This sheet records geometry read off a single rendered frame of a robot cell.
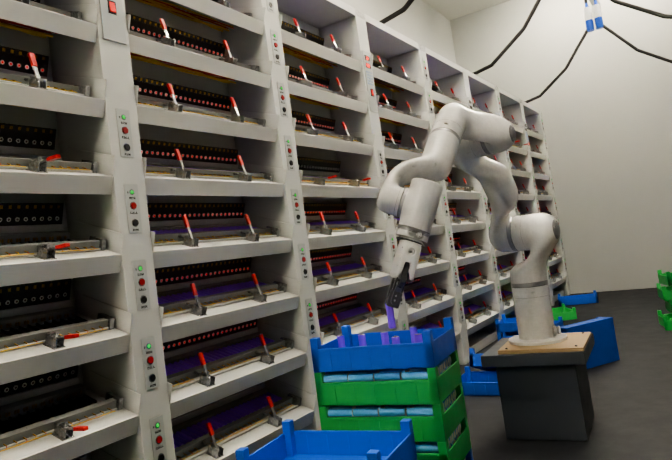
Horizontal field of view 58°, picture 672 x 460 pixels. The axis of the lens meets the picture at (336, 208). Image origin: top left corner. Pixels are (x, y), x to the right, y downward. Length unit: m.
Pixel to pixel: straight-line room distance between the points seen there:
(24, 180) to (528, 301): 1.53
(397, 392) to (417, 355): 0.10
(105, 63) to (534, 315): 1.50
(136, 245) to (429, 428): 0.82
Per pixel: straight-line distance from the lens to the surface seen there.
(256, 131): 2.02
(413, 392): 1.41
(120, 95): 1.64
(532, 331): 2.13
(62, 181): 1.49
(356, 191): 2.49
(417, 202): 1.54
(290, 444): 1.43
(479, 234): 3.97
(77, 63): 1.71
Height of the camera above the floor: 0.68
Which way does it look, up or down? 4 degrees up
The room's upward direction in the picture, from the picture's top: 8 degrees counter-clockwise
